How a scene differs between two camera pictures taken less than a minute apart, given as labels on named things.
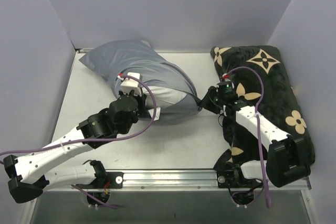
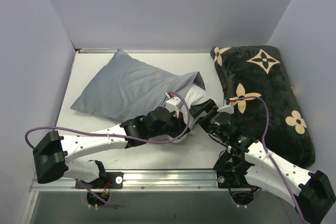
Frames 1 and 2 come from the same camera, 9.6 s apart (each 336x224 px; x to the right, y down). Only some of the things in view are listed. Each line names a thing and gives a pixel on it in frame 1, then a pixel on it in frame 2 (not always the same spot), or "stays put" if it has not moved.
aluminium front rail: (192, 181) stays put
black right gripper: (208, 98) → (202, 111)
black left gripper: (142, 102) → (181, 123)
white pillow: (164, 96) → (196, 96)
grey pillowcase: (139, 57) → (127, 87)
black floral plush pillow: (279, 106) stays put
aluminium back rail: (168, 51) stays put
